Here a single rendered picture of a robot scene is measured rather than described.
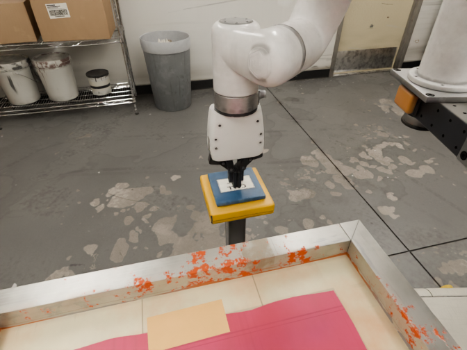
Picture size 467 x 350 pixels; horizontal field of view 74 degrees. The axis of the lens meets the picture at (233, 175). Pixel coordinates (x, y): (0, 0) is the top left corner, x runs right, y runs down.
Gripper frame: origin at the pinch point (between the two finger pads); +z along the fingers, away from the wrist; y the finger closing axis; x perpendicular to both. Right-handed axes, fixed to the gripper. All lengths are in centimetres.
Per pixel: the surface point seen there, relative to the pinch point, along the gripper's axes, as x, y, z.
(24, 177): -159, 116, 99
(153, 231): -84, 28, 99
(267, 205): 6.4, -4.8, 3.4
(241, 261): 20.8, 4.4, -0.5
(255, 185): 1.5, -3.8, 2.0
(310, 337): 31.9, -1.9, 3.1
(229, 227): 2.0, 1.8, 12.5
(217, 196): 2.9, 4.5, 2.0
